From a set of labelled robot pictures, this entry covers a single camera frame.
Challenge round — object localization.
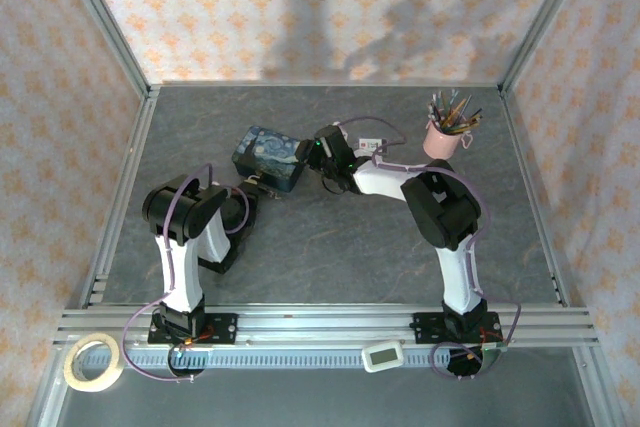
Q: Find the white card with red mark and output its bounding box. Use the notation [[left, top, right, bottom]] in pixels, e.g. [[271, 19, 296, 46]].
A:
[[357, 136, 389, 154]]

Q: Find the beige masking tape roll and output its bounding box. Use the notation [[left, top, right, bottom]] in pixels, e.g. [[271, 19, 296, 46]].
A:
[[63, 332, 125, 393]]

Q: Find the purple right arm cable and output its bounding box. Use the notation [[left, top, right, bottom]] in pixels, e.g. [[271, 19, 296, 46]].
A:
[[333, 116, 522, 381]]

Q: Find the aluminium frame post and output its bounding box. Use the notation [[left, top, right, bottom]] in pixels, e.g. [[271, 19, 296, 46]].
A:
[[498, 0, 597, 94], [53, 0, 162, 98]]

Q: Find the orange pencil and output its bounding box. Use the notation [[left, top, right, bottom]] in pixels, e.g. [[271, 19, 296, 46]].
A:
[[443, 95, 474, 128]]

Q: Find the aluminium side rail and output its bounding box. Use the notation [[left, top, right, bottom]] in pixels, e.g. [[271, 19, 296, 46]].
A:
[[77, 86, 162, 309], [498, 86, 572, 308]]

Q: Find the black pencil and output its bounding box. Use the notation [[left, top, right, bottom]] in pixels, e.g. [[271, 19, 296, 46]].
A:
[[457, 106, 485, 131]]

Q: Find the pink cup with handle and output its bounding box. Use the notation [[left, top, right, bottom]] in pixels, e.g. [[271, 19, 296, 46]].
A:
[[422, 119, 474, 160]]

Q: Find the white digital timer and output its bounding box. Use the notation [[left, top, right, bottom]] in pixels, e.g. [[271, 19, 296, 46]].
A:
[[361, 340, 405, 374]]

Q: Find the yellow pencil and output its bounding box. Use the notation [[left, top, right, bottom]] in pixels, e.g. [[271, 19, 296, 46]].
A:
[[449, 115, 485, 135]]

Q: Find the grey slotted cable duct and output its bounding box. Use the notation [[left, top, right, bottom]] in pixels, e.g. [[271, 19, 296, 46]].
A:
[[79, 346, 484, 371]]

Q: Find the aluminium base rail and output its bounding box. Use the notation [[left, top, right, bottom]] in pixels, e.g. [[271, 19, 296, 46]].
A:
[[53, 303, 599, 349]]

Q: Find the grey pen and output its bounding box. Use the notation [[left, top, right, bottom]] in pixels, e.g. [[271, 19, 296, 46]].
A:
[[442, 88, 460, 121]]

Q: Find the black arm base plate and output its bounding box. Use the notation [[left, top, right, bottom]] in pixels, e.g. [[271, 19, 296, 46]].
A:
[[148, 313, 239, 346], [412, 311, 503, 346]]

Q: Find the starry night print box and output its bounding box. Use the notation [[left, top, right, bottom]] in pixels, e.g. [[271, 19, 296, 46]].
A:
[[231, 125, 309, 194]]

